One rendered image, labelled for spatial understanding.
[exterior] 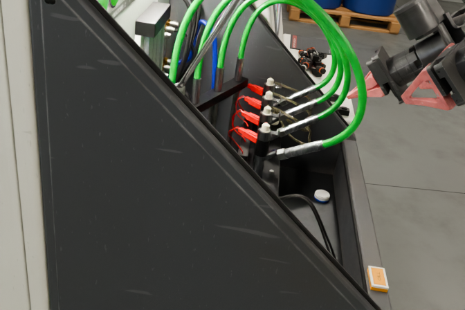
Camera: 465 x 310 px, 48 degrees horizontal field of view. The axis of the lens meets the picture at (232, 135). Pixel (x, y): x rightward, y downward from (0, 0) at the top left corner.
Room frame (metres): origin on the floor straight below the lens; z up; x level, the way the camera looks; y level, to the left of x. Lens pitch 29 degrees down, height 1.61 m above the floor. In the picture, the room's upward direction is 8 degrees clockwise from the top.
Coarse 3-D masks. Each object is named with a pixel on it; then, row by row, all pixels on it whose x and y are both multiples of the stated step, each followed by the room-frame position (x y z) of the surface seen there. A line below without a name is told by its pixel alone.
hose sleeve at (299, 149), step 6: (306, 144) 0.82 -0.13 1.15; (312, 144) 0.82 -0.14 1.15; (318, 144) 0.81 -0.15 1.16; (288, 150) 0.83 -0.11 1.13; (294, 150) 0.83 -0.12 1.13; (300, 150) 0.82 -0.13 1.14; (306, 150) 0.82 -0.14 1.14; (312, 150) 0.81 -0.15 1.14; (318, 150) 0.81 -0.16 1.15; (288, 156) 0.83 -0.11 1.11
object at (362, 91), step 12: (300, 0) 0.84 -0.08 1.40; (312, 0) 0.84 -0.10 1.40; (192, 12) 0.93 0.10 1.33; (324, 12) 0.83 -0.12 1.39; (336, 24) 0.82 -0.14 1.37; (180, 36) 0.93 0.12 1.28; (336, 36) 0.81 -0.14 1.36; (180, 48) 0.94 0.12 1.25; (348, 48) 0.81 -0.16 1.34; (360, 72) 0.80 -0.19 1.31; (360, 84) 0.79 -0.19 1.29; (360, 96) 0.79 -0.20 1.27; (360, 108) 0.79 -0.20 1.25; (360, 120) 0.79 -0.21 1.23; (348, 132) 0.79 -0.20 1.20; (324, 144) 0.81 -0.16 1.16
